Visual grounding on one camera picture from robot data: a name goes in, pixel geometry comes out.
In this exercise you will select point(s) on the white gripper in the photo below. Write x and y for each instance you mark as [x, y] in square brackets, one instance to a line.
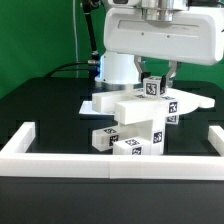
[195, 36]

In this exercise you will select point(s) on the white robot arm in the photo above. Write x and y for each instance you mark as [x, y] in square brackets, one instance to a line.
[152, 10]

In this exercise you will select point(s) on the white chair seat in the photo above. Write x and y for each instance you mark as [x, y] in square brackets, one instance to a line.
[154, 131]

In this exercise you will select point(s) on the white U-shaped fence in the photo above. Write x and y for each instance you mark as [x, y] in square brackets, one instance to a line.
[15, 160]

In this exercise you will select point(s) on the white sheet with tags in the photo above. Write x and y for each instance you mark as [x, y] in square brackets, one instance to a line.
[90, 108]

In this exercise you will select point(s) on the white chair back frame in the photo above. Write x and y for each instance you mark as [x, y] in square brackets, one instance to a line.
[131, 107]

